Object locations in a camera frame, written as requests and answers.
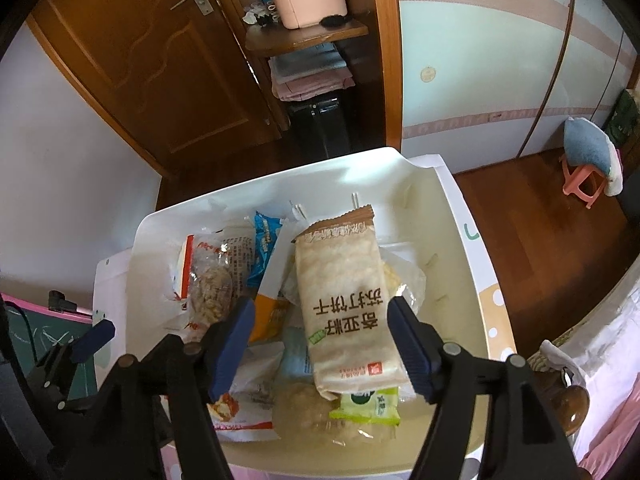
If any red white snack packet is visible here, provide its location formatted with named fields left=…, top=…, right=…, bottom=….
left=207, top=342, right=284, bottom=444

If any brown wooden bedpost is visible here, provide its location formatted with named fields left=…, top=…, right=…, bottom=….
left=537, top=384, right=592, bottom=439

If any blue snack packet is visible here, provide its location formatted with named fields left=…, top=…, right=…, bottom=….
left=246, top=211, right=285, bottom=289

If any pink blanket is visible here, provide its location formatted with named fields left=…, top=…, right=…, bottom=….
left=589, top=399, right=640, bottom=467

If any stack of folded towels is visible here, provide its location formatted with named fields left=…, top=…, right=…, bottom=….
left=268, top=45, right=357, bottom=102

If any white pillow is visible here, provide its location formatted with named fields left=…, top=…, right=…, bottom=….
left=574, top=279, right=640, bottom=412

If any clear yellow cake packet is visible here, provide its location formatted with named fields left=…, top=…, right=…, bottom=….
left=379, top=252, right=429, bottom=311
left=272, top=382, right=362, bottom=444

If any clear red-edged biscuit packet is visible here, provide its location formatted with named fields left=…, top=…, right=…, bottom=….
left=171, top=232, right=254, bottom=334

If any brown wooden door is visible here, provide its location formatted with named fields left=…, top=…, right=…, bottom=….
left=27, top=0, right=287, bottom=177

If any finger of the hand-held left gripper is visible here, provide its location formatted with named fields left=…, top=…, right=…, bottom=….
left=27, top=320, right=117, bottom=411

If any large blue white bag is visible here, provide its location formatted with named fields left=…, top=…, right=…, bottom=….
left=277, top=327, right=319, bottom=386

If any green snack packet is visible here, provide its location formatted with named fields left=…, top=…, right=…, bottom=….
left=328, top=386, right=401, bottom=427

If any brown cracker packet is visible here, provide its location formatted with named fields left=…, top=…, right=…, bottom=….
left=291, top=203, right=410, bottom=402

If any pale floral wardrobe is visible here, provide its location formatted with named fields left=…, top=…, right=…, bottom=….
left=394, top=0, right=640, bottom=162

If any pink plastic stool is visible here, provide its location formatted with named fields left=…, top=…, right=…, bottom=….
left=558, top=154, right=614, bottom=211

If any white plastic bin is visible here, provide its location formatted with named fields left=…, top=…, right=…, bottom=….
left=121, top=146, right=501, bottom=476

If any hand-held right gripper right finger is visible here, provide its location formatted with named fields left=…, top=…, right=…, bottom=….
left=387, top=295, right=577, bottom=480

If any pink framed chalkboard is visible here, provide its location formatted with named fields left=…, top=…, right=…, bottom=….
left=0, top=292, right=99, bottom=404

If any wooden corner shelf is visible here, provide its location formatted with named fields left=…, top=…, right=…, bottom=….
left=210, top=0, right=404, bottom=154

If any dark cabinet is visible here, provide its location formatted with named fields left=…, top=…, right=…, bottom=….
left=622, top=169, right=640, bottom=222

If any small toiletries cluster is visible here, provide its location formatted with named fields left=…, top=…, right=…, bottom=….
left=243, top=0, right=281, bottom=29

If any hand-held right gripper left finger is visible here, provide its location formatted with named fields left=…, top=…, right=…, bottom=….
left=97, top=298, right=257, bottom=480

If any orange white snack packet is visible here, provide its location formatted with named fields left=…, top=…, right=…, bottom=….
left=248, top=244, right=296, bottom=345

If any pink stool with cushion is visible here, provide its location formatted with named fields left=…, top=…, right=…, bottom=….
left=563, top=115, right=624, bottom=196

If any white cloth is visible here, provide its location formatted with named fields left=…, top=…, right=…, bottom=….
left=538, top=338, right=587, bottom=389

